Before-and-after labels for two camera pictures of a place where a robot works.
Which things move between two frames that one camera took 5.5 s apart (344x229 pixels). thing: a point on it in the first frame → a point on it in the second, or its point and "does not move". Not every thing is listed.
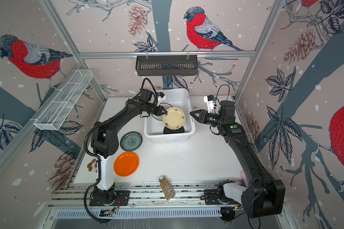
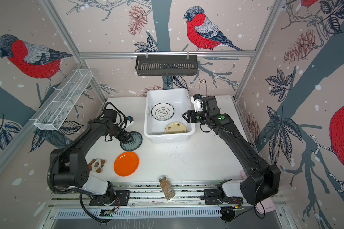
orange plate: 125,163 does not move
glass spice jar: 167,188 does not move
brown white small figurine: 92,166 does not move
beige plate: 175,119 → 175,127
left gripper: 157,112 → 126,140
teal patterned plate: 131,141 does not move
